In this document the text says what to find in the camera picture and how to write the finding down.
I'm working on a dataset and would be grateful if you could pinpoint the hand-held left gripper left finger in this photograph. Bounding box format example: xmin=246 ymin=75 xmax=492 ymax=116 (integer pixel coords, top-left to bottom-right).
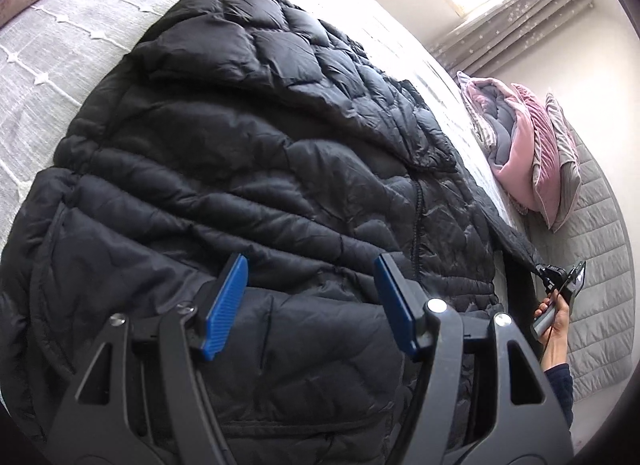
xmin=47 ymin=252 xmax=251 ymax=465

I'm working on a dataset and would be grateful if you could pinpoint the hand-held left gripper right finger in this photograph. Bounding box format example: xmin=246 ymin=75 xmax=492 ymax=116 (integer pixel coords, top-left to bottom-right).
xmin=373 ymin=252 xmax=574 ymax=465

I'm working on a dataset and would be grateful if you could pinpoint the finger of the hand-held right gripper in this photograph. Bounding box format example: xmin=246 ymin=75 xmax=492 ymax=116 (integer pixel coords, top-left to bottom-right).
xmin=536 ymin=265 xmax=567 ymax=292

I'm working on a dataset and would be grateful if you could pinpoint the black puffer jacket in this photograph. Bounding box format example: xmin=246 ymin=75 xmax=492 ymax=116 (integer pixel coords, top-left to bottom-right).
xmin=0 ymin=0 xmax=548 ymax=465

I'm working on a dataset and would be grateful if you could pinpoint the person's right forearm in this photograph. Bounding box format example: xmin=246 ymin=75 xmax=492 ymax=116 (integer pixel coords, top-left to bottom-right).
xmin=542 ymin=357 xmax=574 ymax=428

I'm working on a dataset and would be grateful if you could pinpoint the person's right hand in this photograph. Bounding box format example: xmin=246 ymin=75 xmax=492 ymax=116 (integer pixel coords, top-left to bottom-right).
xmin=534 ymin=295 xmax=572 ymax=363

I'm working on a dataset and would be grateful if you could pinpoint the grey quilted mat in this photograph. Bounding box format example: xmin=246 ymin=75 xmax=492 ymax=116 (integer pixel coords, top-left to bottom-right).
xmin=520 ymin=125 xmax=633 ymax=403

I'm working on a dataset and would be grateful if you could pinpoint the grey velvet pillow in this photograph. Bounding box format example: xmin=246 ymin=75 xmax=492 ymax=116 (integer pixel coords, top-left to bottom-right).
xmin=542 ymin=91 xmax=584 ymax=233

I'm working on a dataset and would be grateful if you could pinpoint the pink velvet pillow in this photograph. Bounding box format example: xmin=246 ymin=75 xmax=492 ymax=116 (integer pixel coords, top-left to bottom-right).
xmin=492 ymin=82 xmax=566 ymax=232

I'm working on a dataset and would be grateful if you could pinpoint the folded pink and grey blanket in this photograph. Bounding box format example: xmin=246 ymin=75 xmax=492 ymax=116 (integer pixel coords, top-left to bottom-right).
xmin=456 ymin=70 xmax=531 ymax=183

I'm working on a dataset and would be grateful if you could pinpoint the grey star-print curtain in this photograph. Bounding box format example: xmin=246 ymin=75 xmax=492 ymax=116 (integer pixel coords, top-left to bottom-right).
xmin=430 ymin=0 xmax=593 ymax=78

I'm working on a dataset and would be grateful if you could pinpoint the grey bedspread with white grid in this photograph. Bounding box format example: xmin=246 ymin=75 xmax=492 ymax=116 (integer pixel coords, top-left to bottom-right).
xmin=0 ymin=0 xmax=531 ymax=266

